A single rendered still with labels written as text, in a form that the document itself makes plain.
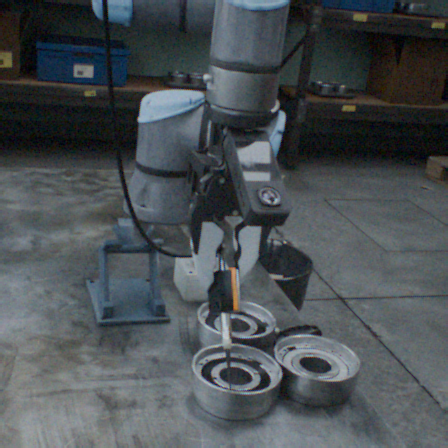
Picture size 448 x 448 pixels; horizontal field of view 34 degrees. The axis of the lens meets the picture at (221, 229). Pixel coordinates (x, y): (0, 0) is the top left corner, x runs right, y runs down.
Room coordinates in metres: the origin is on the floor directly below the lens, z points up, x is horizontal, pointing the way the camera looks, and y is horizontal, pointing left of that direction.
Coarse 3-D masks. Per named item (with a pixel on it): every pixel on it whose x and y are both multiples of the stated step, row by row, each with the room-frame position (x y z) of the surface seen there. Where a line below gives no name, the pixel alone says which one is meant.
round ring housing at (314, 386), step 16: (288, 336) 0.82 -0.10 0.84; (304, 336) 0.83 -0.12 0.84; (320, 336) 0.83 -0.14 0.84; (288, 352) 0.81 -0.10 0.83; (304, 352) 0.81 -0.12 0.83; (336, 352) 0.82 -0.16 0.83; (352, 352) 0.80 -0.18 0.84; (288, 368) 0.74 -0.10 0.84; (304, 368) 0.80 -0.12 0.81; (320, 368) 0.80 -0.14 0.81; (336, 368) 0.78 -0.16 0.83; (352, 368) 0.78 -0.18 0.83; (288, 384) 0.74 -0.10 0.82; (304, 384) 0.73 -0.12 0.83; (320, 384) 0.73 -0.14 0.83; (336, 384) 0.73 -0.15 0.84; (352, 384) 0.75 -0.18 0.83; (304, 400) 0.74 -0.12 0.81; (320, 400) 0.74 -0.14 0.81; (336, 400) 0.74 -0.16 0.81
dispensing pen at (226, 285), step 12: (216, 252) 0.78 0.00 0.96; (228, 252) 0.78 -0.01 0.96; (216, 276) 0.75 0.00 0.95; (228, 276) 0.75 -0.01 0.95; (216, 288) 0.75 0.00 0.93; (228, 288) 0.74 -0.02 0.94; (216, 300) 0.74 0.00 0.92; (228, 300) 0.73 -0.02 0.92; (216, 312) 0.73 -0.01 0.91; (228, 312) 0.74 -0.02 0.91; (228, 324) 0.73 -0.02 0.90; (228, 336) 0.73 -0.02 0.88; (228, 348) 0.72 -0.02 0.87; (228, 360) 0.71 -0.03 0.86; (228, 372) 0.71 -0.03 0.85
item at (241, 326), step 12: (240, 300) 0.91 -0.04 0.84; (204, 312) 0.88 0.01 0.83; (252, 312) 0.90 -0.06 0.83; (264, 312) 0.89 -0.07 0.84; (204, 324) 0.82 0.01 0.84; (216, 324) 0.85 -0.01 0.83; (240, 324) 0.87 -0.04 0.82; (252, 324) 0.86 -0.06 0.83; (204, 336) 0.82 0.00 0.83; (216, 336) 0.81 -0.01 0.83; (240, 336) 0.81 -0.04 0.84; (252, 336) 0.81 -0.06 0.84; (264, 336) 0.82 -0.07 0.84; (264, 348) 0.82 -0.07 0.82
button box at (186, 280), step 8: (176, 264) 1.02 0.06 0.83; (184, 264) 0.99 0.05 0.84; (192, 264) 1.00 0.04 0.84; (216, 264) 1.01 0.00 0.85; (176, 272) 1.01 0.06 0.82; (184, 272) 0.97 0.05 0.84; (192, 272) 0.97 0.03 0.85; (176, 280) 1.01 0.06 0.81; (184, 280) 0.97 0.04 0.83; (192, 280) 0.96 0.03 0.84; (184, 288) 0.96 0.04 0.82; (192, 288) 0.96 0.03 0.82; (200, 288) 0.97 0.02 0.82; (184, 296) 0.96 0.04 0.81; (192, 296) 0.96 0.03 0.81; (200, 296) 0.97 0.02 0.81
